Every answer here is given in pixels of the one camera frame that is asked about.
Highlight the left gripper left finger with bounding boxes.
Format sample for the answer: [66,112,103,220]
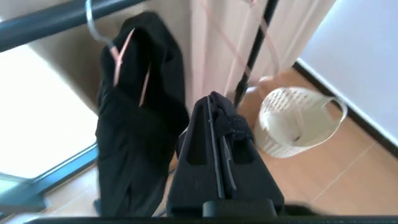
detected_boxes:
[166,95,225,218]

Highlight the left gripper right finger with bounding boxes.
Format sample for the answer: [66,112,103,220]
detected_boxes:
[220,136,285,218]

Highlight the black garment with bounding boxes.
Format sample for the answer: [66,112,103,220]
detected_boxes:
[95,11,190,218]
[175,91,255,159]

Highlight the pink clothes hanger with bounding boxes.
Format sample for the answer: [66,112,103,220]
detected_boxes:
[84,0,152,108]
[198,0,281,98]

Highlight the white laundry basket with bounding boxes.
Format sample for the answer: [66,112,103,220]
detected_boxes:
[253,86,348,159]

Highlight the black clothes rack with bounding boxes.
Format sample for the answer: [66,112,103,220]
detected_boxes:
[0,0,280,109]

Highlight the beige curtain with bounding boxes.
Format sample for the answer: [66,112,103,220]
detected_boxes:
[0,0,337,116]

